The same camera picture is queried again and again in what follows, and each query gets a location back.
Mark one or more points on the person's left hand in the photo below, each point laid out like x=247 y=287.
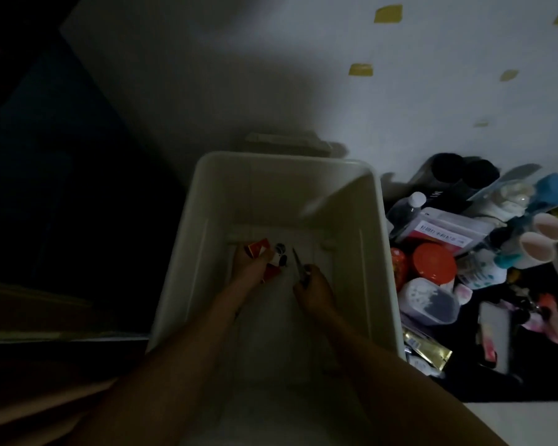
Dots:
x=248 y=278

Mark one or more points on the person's right hand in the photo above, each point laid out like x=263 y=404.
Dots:
x=316 y=294

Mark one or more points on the small red box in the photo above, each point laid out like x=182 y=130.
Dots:
x=258 y=248

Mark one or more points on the black scissors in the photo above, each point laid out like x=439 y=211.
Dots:
x=298 y=264

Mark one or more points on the red heart shaped tin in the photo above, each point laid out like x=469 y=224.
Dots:
x=400 y=269

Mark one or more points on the white plastic storage bin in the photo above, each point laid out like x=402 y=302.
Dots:
x=283 y=190

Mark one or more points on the purple packet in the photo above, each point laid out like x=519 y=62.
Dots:
x=418 y=329

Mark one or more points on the clear cotton swab box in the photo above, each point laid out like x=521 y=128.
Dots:
x=428 y=301

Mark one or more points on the orange red round jar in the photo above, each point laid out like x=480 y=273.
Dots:
x=432 y=264

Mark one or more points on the gold foil packet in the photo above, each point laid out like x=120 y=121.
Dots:
x=432 y=355

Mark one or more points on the clear bottle white cap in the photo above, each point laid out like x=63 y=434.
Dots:
x=414 y=202

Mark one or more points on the zip pouch red label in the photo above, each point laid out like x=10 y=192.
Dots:
x=441 y=227

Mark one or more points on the pink white small bottle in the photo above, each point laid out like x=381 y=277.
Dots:
x=463 y=294

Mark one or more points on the white lotion bottle teal cap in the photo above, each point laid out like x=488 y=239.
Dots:
x=479 y=274

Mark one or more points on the phone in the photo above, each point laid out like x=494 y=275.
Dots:
x=493 y=320

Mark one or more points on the cream plush covered bottle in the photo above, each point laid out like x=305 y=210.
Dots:
x=511 y=195

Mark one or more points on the white cup pink inside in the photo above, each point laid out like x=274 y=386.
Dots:
x=551 y=227
x=537 y=248

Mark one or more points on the orange hair clip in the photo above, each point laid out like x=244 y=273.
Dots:
x=546 y=304

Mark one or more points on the blue plastic bottle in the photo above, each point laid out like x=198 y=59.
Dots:
x=555 y=185

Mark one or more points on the person's right forearm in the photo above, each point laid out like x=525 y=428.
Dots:
x=400 y=390

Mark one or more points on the person's left forearm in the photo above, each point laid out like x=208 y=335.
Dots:
x=167 y=380

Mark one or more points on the black table countertop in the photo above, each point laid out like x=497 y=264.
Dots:
x=539 y=380

